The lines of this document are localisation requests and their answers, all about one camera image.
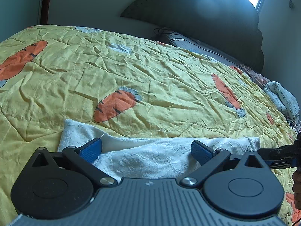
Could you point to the yellow carrot print quilt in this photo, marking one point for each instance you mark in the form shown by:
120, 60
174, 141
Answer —
125, 86

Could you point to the white wardrobe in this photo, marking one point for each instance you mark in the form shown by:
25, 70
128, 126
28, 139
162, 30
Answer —
16, 15

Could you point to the white pants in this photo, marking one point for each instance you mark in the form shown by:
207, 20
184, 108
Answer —
130, 152

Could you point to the grey pillow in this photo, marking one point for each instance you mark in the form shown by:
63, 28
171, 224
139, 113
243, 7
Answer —
179, 40

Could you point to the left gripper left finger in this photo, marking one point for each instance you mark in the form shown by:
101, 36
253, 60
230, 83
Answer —
81, 161

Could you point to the right hand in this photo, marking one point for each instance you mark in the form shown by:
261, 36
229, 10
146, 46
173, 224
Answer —
297, 188

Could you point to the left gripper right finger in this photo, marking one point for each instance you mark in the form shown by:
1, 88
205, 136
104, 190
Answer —
211, 161

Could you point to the dark upholstered headboard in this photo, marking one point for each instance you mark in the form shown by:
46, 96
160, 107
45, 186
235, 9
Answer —
228, 25

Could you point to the white fluffy blanket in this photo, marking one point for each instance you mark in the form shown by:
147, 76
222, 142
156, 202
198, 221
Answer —
284, 101

